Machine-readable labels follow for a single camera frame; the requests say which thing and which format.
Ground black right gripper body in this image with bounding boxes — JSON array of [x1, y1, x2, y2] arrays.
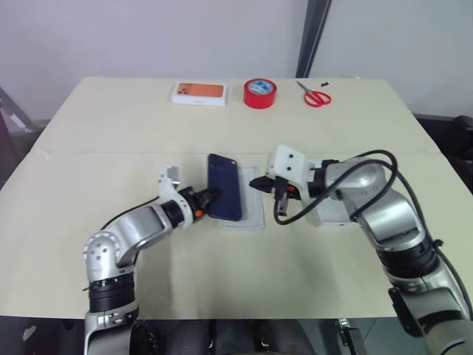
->
[[272, 176, 297, 218]]

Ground black office chair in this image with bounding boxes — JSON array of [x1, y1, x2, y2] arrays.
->
[[451, 115, 473, 166]]

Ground metal table clamp bracket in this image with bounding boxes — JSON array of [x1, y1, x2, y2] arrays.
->
[[335, 317, 367, 355]]

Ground dark metal pole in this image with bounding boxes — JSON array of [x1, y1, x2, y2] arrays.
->
[[295, 0, 332, 78]]

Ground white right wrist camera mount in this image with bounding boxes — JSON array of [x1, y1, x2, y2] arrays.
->
[[266, 143, 315, 200]]

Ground dark folding frame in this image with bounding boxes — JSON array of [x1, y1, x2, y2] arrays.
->
[[0, 87, 47, 186]]

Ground clear phone case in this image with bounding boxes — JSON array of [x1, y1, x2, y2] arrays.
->
[[220, 164, 267, 232]]

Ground dark blue smartphone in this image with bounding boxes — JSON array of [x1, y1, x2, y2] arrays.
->
[[205, 152, 243, 222]]

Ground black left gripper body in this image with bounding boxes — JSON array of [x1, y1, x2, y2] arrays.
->
[[184, 187, 208, 220]]

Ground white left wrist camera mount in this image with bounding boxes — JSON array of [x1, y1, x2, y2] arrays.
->
[[157, 165, 196, 229]]

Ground white box with orange print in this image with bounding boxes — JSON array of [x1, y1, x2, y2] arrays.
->
[[171, 81, 229, 108]]

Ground red tape roll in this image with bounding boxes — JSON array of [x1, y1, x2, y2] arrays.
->
[[242, 78, 278, 110]]

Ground red handled scissors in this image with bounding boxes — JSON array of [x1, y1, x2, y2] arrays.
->
[[296, 81, 333, 109]]

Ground white small box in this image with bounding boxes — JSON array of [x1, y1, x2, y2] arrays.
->
[[304, 158, 352, 229]]

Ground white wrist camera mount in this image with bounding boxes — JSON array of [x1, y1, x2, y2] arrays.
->
[[266, 143, 315, 200], [157, 165, 196, 229]]

